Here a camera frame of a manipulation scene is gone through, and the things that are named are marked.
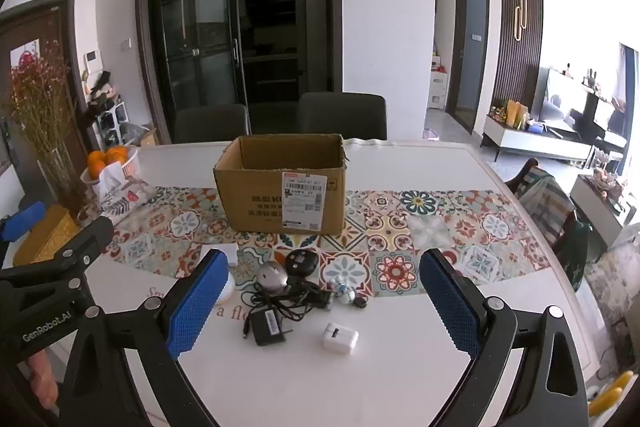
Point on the white round gadget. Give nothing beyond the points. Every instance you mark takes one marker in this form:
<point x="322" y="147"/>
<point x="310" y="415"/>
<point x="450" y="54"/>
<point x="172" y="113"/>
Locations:
<point x="228" y="291"/>

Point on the black power adapter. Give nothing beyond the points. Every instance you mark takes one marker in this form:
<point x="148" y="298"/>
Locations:
<point x="266" y="326"/>

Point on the dark dining chair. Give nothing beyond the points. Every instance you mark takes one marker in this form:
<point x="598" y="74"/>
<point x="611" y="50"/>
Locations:
<point x="342" y="114"/>
<point x="212" y="123"/>

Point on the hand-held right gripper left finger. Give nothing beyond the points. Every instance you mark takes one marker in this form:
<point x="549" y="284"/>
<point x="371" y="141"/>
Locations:
<point x="195" y="307"/>

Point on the white small cabinet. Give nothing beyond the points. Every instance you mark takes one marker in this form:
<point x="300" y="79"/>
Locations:
<point x="436" y="89"/>

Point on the orange fruit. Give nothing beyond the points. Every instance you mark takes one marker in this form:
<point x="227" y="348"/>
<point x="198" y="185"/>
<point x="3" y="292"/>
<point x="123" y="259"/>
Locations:
<point x="96" y="162"/>
<point x="118" y="154"/>

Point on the glass vase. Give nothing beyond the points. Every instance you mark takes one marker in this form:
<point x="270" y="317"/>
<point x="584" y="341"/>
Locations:
<point x="60" y="179"/>

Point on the black round gadget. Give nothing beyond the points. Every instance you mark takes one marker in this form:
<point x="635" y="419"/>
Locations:
<point x="301" y="262"/>

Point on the silver computer mouse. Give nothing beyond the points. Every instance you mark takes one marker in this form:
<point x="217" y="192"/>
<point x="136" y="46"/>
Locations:
<point x="272" y="276"/>

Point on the dark room door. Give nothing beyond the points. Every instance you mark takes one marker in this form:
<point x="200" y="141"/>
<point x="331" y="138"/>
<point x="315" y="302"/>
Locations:
<point x="467" y="52"/>

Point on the dark slatted wall panel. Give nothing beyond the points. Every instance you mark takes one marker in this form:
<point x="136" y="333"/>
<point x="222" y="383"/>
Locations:
<point x="517" y="57"/>

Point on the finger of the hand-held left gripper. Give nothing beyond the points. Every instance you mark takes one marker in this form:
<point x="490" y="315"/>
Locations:
<point x="92" y="234"/>
<point x="22" y="219"/>

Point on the white fruit basket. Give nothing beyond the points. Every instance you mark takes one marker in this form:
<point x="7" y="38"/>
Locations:
<point x="131" y="167"/>

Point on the dark glass sliding door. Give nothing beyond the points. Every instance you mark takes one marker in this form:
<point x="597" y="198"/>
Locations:
<point x="200" y="32"/>

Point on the white shoe shelf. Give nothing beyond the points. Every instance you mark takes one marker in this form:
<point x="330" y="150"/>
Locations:
<point x="107" y="117"/>

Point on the patterned table cloth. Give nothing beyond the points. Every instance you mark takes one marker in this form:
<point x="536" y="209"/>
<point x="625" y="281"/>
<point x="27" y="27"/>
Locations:
<point x="400" y="227"/>

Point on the flat screen television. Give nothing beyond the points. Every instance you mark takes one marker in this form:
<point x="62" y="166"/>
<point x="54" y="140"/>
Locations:
<point x="570" y="102"/>

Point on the low coffee table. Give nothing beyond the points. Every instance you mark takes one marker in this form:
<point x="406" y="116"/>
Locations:
<point x="597" y="207"/>

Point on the brown cardboard box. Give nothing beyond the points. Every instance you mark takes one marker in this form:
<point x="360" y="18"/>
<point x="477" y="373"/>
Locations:
<point x="265" y="197"/>

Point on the dried red flower bunch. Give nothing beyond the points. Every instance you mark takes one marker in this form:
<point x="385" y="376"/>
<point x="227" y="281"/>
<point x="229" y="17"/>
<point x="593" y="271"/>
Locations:
<point x="37" y="97"/>

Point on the small black clip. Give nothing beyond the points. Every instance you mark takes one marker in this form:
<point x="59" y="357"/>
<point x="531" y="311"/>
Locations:
<point x="359" y="302"/>

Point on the brown entrance door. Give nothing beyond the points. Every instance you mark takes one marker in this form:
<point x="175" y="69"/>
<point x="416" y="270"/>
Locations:
<point x="55" y="37"/>

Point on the white wall intercom panel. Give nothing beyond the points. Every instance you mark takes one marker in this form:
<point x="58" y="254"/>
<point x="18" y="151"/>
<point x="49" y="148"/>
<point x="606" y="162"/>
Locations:
<point x="92" y="62"/>

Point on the white flat usb hub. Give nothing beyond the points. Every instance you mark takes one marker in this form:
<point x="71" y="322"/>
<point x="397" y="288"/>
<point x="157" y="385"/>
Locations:
<point x="223" y="252"/>

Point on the white tv cabinet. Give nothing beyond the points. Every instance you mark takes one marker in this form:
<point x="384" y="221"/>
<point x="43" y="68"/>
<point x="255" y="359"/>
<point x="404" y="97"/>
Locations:
<point x="530" y="139"/>

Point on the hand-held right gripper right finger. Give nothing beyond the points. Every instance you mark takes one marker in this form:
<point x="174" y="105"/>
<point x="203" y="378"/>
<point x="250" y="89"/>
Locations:
<point x="450" y="307"/>

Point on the small white blue figurine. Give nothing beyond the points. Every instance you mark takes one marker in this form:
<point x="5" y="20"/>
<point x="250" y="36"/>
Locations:
<point x="345" y="293"/>

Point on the yellow plastic object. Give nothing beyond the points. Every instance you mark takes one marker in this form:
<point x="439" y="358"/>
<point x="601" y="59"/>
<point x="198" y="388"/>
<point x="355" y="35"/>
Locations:
<point x="610" y="394"/>

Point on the person's left hand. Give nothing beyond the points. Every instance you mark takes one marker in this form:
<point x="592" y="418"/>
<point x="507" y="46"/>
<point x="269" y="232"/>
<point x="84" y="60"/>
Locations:
<point x="44" y="374"/>

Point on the yellow wicker box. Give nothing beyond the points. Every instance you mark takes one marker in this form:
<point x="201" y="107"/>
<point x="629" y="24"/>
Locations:
<point x="47" y="234"/>

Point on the wooden chair with cloth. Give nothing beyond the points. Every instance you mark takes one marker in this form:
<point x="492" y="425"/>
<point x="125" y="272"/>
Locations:
<point x="545" y="202"/>

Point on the white charger cube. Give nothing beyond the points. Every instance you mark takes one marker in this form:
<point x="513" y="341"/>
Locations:
<point x="340" y="338"/>

